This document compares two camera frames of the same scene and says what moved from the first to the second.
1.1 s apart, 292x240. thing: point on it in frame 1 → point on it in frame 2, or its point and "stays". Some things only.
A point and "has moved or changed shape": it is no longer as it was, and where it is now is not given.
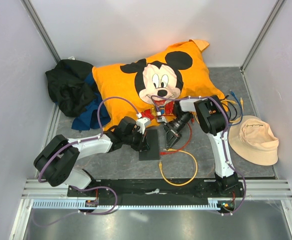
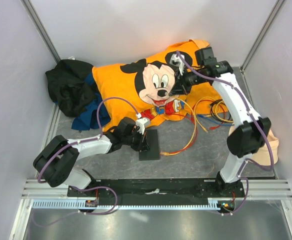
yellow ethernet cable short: x=235 y=103 has moved or changed shape
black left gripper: x=142 y=139 stays
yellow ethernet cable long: x=160 y=166 has moved or changed shape
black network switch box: x=153 y=153 stays
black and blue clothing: x=71 y=87 stays
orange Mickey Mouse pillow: x=150 y=87 stays
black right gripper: x=173 y=136 → x=180 y=86
